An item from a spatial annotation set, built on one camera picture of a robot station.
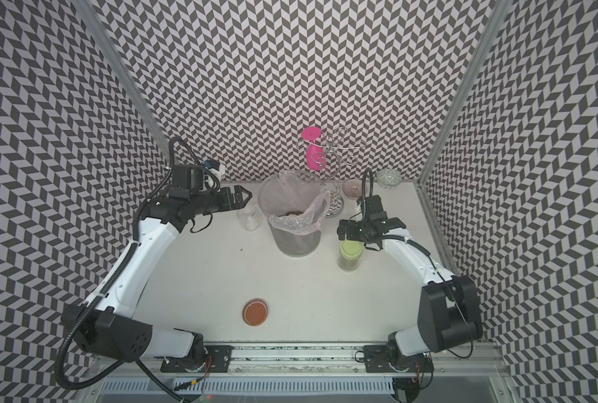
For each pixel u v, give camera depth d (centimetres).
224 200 66
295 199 94
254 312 81
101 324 38
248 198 72
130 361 43
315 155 97
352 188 113
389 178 116
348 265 90
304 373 71
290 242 85
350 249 83
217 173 68
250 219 98
